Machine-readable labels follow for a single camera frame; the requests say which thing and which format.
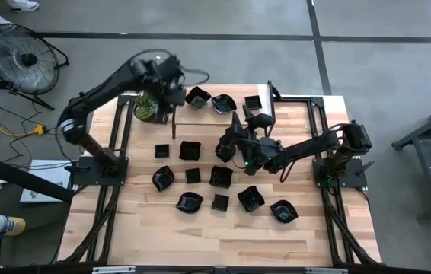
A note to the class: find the potted succulents in black pot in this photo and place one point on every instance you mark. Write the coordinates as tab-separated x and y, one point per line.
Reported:
145	108

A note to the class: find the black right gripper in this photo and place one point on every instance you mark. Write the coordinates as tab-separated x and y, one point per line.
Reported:
261	152

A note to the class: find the black floor fan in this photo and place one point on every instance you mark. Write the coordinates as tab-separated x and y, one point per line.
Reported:
21	57

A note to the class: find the white and yellow bottle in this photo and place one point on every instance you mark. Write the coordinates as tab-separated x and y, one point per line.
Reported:
6	225

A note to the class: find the black diagonal beam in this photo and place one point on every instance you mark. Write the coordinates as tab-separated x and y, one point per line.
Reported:
21	179

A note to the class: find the white cardboard box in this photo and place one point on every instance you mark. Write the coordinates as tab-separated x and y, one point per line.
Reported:
46	180

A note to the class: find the wooden shelf with black frame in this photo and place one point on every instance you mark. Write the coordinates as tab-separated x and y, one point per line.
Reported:
208	118

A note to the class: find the black wavy square mini plate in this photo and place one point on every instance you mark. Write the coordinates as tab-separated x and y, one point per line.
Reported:
190	150
197	97
221	176
251	198

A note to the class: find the silver metal bracket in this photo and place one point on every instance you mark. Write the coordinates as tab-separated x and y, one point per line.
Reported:
326	270
112	270

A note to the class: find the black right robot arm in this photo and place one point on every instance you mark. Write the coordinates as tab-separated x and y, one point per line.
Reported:
307	146

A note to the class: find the glossy black leaf-shaped mini plate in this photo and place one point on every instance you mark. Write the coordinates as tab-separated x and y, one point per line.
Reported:
284	211
189	202
163	177
223	103
224	155

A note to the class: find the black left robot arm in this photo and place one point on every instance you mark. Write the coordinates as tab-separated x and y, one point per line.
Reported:
97	91

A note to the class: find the yellow power plug block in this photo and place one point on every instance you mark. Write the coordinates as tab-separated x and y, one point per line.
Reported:
40	129

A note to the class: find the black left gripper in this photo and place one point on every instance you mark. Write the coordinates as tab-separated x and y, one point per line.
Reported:
171	91

